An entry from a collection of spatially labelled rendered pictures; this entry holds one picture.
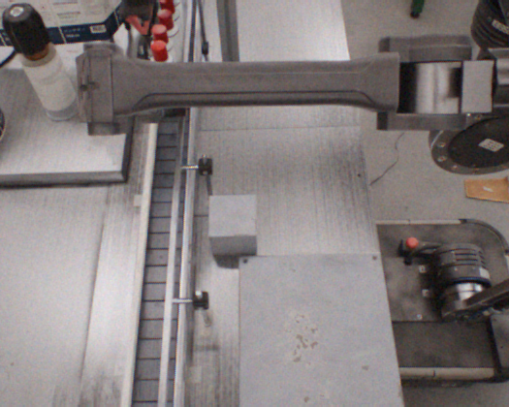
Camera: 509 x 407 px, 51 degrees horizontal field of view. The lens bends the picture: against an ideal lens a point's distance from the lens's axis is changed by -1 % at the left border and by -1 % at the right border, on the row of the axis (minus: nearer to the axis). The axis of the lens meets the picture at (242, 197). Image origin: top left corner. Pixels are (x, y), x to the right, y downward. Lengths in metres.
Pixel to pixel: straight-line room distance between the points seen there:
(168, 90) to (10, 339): 0.78
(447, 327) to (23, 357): 1.23
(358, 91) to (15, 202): 0.97
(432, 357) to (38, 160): 1.25
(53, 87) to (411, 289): 1.21
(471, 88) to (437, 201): 1.72
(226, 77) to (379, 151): 1.86
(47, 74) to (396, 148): 1.57
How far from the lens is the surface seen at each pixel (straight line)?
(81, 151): 1.33
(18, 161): 1.37
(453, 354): 1.80
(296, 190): 1.25
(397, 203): 2.26
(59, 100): 1.36
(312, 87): 0.58
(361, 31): 2.91
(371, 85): 0.60
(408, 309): 1.78
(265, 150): 1.32
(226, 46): 1.36
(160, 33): 1.25
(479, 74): 0.62
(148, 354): 1.07
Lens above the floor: 1.88
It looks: 58 degrees down
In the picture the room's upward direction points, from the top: 5 degrees counter-clockwise
